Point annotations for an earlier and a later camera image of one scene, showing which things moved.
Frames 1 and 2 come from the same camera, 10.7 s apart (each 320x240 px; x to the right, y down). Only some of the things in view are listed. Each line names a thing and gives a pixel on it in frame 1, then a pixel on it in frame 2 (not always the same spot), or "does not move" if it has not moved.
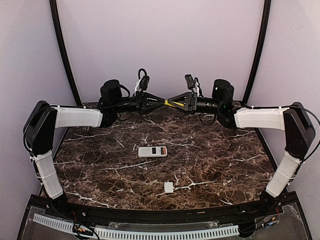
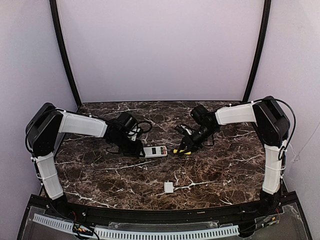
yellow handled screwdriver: x=178 y=104 -> x=175 y=151
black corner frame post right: x=263 y=38 does not move
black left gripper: x=139 y=102 -> x=135 y=151
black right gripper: x=194 y=102 -> x=189 y=140
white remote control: x=152 y=151 does not move
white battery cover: x=168 y=187 does not move
